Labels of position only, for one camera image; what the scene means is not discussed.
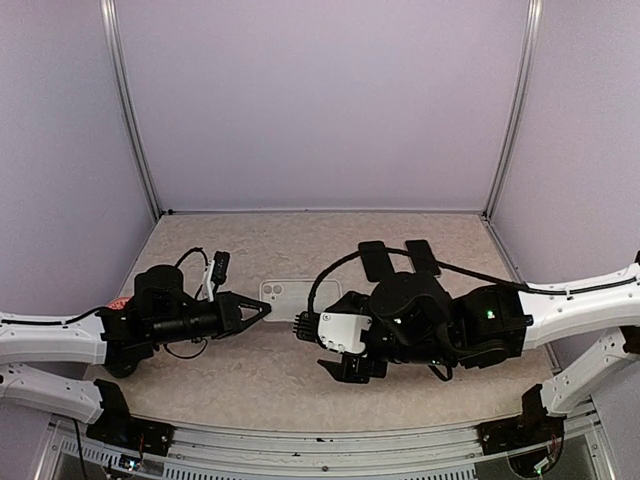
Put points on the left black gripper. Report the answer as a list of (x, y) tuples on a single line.
[(229, 317)]

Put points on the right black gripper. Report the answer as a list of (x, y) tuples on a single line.
[(351, 368)]

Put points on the clear plain phone case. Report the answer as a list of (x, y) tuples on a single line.
[(289, 297)]

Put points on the black phone case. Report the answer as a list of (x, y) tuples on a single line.
[(375, 260)]

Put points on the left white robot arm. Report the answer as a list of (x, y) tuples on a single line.
[(159, 313)]

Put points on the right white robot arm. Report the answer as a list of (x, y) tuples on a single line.
[(410, 318)]

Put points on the red white patterned bowl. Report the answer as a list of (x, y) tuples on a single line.
[(118, 303)]

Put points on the dark green mug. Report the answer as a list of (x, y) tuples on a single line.
[(121, 370)]

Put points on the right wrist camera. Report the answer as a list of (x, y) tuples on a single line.
[(337, 332)]

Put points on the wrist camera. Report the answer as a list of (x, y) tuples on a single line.
[(337, 332), (215, 274)]

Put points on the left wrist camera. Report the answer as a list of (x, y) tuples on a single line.
[(215, 274)]

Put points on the front aluminium rail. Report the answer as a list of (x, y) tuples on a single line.
[(441, 452)]

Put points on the left aluminium frame post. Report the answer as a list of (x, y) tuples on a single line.
[(109, 16)]

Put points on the aluminium frame post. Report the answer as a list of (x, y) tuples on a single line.
[(517, 108), (109, 16)]

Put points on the right aluminium frame post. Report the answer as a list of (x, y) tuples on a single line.
[(517, 108)]

